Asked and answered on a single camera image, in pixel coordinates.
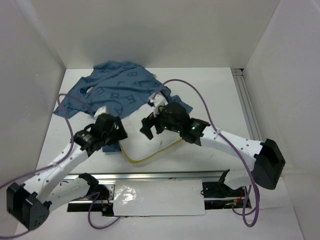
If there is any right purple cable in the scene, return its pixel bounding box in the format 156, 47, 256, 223
148, 78, 261, 227

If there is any purple cable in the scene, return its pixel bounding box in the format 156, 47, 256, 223
148, 78, 261, 227
0, 93, 126, 240

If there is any white cover plate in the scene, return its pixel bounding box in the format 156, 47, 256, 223
113, 180, 206, 217

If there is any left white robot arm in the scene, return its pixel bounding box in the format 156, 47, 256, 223
6, 113, 128, 231

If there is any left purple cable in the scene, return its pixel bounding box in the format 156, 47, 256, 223
0, 93, 126, 240

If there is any aluminium side rail frame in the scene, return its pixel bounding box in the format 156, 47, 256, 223
231, 68, 263, 141

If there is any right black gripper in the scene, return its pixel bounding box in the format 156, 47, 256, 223
139, 104, 181, 140

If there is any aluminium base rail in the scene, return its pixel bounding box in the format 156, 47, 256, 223
59, 169, 252, 213

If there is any blue letter print pillowcase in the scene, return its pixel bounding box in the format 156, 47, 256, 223
53, 60, 195, 155

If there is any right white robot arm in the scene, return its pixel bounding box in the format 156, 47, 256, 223
140, 102, 286, 196

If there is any white pillow yellow edge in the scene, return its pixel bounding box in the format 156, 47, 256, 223
119, 103, 183, 164

